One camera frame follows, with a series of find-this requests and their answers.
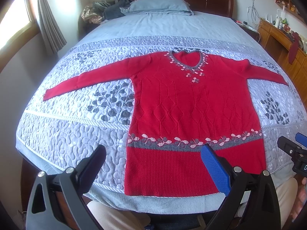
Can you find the red knit sweater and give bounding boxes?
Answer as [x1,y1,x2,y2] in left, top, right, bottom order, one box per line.
[43,51,285,197]

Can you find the pile of clothes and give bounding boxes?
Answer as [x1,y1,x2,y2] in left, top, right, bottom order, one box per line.
[81,0,131,24]

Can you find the right hand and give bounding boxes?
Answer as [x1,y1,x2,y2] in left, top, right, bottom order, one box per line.
[292,177,306,220]

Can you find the dark red hanging cloth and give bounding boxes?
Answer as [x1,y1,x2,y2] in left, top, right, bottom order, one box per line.
[288,31,301,64]

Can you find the wooden desk cabinet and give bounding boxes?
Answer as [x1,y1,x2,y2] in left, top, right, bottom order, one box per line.
[257,19,306,101]

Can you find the items on desk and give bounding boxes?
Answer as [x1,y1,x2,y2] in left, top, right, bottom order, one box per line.
[264,5,290,33]

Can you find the grey curtain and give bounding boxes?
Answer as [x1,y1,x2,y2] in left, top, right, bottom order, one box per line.
[37,0,67,55]

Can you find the window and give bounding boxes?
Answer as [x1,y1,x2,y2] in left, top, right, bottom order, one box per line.
[1,0,40,70]

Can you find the light blue pillow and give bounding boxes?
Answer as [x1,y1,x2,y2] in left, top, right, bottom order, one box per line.
[120,0,194,16]

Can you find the wall cables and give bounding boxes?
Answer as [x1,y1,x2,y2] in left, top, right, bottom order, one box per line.
[247,0,262,27]

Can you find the wooden wall shelf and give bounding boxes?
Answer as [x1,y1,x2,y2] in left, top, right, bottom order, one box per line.
[275,0,305,22]

